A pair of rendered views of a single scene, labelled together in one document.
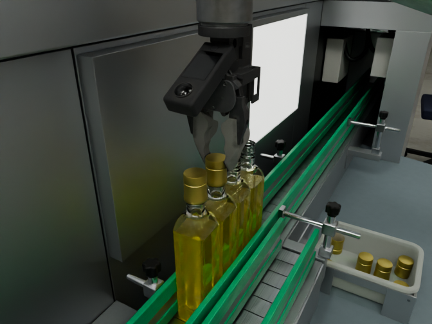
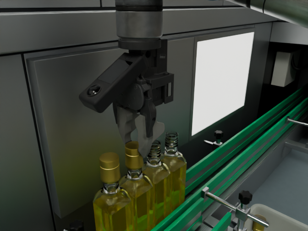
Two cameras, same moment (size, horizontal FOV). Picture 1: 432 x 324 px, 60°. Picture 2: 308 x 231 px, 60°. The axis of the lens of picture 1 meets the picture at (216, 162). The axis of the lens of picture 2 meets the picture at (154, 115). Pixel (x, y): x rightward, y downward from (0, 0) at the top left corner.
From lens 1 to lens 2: 16 cm
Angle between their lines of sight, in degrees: 12
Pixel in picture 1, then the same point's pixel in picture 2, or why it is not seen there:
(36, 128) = not seen: outside the picture
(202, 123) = (123, 117)
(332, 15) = (279, 34)
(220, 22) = (129, 36)
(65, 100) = (14, 92)
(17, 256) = not seen: outside the picture
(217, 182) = (133, 165)
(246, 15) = (152, 31)
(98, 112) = (39, 102)
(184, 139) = not seen: hidden behind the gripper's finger
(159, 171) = (100, 150)
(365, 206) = (294, 193)
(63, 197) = (10, 164)
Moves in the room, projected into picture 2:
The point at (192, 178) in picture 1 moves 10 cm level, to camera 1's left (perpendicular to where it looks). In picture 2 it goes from (104, 162) to (50, 155)
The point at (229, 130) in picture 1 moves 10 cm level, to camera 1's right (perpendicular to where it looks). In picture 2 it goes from (140, 124) to (199, 129)
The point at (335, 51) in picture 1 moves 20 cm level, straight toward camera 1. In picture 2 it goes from (283, 61) to (278, 69)
